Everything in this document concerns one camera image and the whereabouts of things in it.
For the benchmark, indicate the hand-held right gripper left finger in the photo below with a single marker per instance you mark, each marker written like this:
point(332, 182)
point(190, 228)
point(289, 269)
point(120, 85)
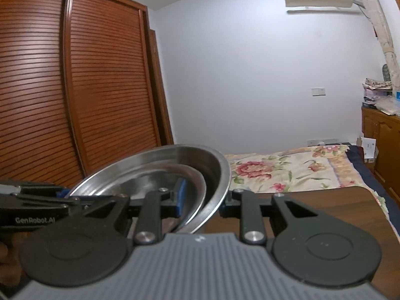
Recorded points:
point(181, 200)

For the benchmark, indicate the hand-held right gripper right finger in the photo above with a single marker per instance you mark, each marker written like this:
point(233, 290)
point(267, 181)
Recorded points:
point(250, 214)

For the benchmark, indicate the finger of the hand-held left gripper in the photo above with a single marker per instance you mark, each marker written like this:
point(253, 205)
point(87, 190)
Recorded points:
point(37, 186)
point(47, 200)

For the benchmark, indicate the large steel bowl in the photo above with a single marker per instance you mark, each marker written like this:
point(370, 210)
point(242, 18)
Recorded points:
point(215, 175)

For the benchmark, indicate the medium steel bowl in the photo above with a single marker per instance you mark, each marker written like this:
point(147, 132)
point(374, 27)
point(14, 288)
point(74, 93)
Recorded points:
point(140, 181)

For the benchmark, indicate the person's left hand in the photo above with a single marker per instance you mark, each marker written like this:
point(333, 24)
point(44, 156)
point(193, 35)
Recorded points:
point(6, 256)

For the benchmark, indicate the floral blanket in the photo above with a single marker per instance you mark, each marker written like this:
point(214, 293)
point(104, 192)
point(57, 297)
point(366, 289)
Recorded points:
point(281, 168)

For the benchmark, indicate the wooden louvered wardrobe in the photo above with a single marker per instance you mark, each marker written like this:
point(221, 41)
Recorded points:
point(62, 84)

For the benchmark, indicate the wooden door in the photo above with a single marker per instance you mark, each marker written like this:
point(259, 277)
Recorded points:
point(161, 93)

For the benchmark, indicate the white paper bag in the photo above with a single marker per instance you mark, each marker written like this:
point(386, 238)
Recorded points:
point(367, 148)

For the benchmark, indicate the wooden cabinet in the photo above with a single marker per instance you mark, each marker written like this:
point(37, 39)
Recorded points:
point(384, 143)

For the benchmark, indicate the clear plastic bag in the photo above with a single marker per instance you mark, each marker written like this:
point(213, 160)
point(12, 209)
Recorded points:
point(389, 106)

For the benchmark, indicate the folded patterned fabric pile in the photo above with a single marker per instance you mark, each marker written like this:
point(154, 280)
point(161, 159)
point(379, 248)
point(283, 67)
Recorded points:
point(376, 83)

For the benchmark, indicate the grey-green fan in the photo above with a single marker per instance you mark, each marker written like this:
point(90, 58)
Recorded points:
point(386, 72)

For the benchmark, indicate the beige patterned curtain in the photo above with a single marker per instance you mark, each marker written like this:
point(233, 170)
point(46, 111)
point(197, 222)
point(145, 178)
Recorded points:
point(382, 22)

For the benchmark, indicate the white wall socket strip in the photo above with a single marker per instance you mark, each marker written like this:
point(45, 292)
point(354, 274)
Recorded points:
point(323, 141)

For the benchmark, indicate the white wall switch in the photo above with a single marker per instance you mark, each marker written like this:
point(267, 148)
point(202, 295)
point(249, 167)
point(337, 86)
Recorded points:
point(318, 92)

